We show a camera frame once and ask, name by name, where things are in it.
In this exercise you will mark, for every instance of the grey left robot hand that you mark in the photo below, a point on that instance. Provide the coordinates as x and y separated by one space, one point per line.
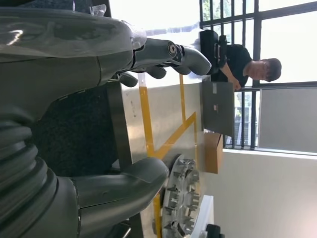
49 65

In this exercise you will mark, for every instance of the yellow workbench tape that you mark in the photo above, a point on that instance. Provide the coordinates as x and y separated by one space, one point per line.
149 124

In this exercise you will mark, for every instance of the steel workbench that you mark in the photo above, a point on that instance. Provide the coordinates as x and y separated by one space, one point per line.
168 108

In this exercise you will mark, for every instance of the black bag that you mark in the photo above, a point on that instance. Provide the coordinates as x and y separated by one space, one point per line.
210 49

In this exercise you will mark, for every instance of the silver wheel hubcap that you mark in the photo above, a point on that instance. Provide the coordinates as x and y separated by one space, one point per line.
182 197

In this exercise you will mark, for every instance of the grey laptop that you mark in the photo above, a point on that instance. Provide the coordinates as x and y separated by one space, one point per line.
217 108

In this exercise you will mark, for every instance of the brown cardboard box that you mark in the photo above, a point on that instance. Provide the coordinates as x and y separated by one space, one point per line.
213 152

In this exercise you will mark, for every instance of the person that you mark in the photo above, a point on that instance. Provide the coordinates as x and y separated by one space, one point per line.
238 60

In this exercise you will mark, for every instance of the black smooth round stool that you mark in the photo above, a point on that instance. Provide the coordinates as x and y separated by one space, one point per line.
213 231

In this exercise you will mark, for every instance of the grey window panel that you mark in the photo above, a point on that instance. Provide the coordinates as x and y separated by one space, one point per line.
287 120

